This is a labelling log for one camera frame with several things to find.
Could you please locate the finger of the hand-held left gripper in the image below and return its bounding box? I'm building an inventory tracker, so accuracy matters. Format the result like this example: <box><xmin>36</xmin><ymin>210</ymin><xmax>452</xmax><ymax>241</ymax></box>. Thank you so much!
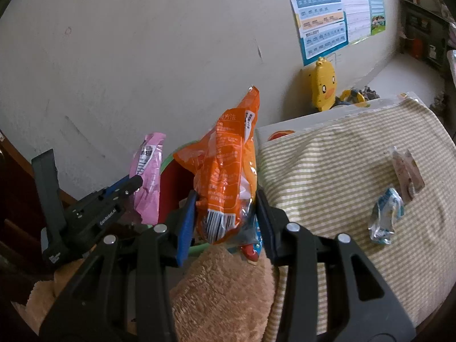
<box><xmin>106</xmin><ymin>176</ymin><xmax>144</xmax><ymax>207</ymax></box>
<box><xmin>103</xmin><ymin>175</ymin><xmax>134</xmax><ymax>196</ymax></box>

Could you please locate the dark wooden furniture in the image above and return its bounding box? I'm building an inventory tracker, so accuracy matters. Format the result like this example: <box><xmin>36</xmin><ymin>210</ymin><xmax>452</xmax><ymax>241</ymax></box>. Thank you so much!
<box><xmin>0</xmin><ymin>130</ymin><xmax>77</xmax><ymax>303</ymax></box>

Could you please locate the yellow duck toy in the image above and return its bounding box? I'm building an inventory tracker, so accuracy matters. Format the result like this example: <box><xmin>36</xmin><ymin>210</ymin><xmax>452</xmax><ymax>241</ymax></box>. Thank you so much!
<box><xmin>309</xmin><ymin>56</ymin><xmax>337</xmax><ymax>109</ymax></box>

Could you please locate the beige printed wrapper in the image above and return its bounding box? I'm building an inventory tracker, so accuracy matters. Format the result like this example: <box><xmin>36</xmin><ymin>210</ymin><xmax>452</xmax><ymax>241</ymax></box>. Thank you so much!
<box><xmin>390</xmin><ymin>146</ymin><xmax>426</xmax><ymax>201</ymax></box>

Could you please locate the yellow blue toy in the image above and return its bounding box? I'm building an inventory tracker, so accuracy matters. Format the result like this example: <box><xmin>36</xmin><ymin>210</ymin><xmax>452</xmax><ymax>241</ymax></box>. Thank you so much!
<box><xmin>329</xmin><ymin>87</ymin><xmax>380</xmax><ymax>109</ymax></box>

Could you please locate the blue chart wall poster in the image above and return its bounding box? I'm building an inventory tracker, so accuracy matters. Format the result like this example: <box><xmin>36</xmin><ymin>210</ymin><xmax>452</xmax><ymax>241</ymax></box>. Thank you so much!
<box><xmin>282</xmin><ymin>0</ymin><xmax>349</xmax><ymax>66</ymax></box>

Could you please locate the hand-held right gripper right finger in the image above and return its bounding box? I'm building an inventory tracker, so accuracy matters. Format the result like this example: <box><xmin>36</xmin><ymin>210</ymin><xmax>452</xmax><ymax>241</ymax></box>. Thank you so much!
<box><xmin>255</xmin><ymin>189</ymin><xmax>417</xmax><ymax>342</ymax></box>

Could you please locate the red blue wrapper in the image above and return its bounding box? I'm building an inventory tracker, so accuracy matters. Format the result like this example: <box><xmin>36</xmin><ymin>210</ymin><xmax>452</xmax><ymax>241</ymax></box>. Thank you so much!
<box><xmin>228</xmin><ymin>217</ymin><xmax>266</xmax><ymax>266</ymax></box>

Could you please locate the beige striped cloth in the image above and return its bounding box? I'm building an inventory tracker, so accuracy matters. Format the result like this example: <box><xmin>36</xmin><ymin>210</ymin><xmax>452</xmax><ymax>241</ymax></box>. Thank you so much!
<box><xmin>256</xmin><ymin>98</ymin><xmax>451</xmax><ymax>342</ymax></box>

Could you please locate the pink plastic packet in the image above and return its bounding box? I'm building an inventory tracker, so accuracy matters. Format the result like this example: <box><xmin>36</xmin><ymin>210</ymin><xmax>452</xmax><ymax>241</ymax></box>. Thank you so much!
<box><xmin>129</xmin><ymin>133</ymin><xmax>167</xmax><ymax>226</ymax></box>

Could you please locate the orange snack packet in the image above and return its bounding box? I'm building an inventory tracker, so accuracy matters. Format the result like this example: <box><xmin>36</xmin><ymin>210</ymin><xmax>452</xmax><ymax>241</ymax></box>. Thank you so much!
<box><xmin>173</xmin><ymin>85</ymin><xmax>259</xmax><ymax>246</ymax></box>

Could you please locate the green bin with red inside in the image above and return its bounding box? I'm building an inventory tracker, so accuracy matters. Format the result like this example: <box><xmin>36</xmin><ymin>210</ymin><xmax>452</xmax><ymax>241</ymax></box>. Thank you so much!
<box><xmin>157</xmin><ymin>142</ymin><xmax>214</xmax><ymax>257</ymax></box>

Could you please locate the teal wall poster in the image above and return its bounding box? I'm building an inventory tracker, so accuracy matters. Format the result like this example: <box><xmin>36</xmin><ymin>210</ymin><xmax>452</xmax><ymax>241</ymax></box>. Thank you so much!
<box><xmin>364</xmin><ymin>0</ymin><xmax>387</xmax><ymax>36</ymax></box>

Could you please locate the dark shelf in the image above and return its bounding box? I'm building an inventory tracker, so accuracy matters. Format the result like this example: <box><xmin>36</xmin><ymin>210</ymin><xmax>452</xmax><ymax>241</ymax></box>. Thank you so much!
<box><xmin>399</xmin><ymin>0</ymin><xmax>453</xmax><ymax>75</ymax></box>

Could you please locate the blue white crumpled wrapper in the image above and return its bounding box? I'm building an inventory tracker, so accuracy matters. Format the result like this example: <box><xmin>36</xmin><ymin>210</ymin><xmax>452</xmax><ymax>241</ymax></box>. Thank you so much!
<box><xmin>368</xmin><ymin>187</ymin><xmax>405</xmax><ymax>246</ymax></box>

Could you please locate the white wall poster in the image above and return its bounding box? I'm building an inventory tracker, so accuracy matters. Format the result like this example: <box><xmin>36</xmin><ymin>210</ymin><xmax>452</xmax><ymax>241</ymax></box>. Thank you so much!
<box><xmin>338</xmin><ymin>0</ymin><xmax>371</xmax><ymax>43</ymax></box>

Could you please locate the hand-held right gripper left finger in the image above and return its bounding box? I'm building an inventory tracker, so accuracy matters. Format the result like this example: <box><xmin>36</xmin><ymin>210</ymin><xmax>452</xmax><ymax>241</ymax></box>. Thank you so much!
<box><xmin>39</xmin><ymin>190</ymin><xmax>198</xmax><ymax>342</ymax></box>

